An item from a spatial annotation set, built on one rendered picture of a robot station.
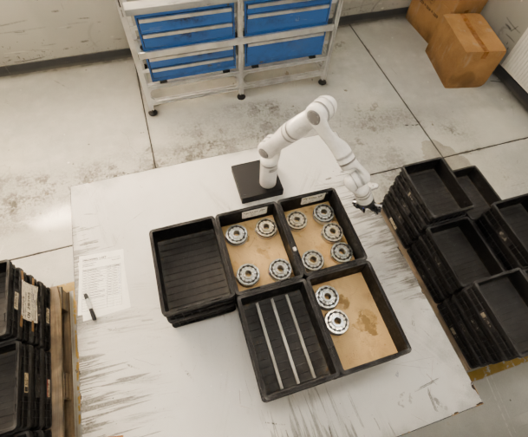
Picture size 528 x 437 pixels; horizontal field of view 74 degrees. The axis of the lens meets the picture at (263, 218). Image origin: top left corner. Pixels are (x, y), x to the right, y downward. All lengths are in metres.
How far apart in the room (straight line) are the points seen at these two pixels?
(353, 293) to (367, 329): 0.16
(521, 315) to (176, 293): 1.81
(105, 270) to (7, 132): 2.19
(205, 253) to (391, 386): 0.99
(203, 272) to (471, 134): 2.90
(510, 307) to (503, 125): 2.14
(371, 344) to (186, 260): 0.88
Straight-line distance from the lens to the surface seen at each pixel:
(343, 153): 1.42
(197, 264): 1.65
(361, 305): 1.65
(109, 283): 1.86
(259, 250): 1.66
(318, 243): 1.71
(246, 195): 1.91
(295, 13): 3.25
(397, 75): 4.13
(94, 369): 1.78
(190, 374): 1.67
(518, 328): 2.37
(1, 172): 3.53
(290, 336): 1.55
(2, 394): 2.30
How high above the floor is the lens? 2.34
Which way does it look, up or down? 60 degrees down
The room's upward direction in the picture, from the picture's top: 4 degrees clockwise
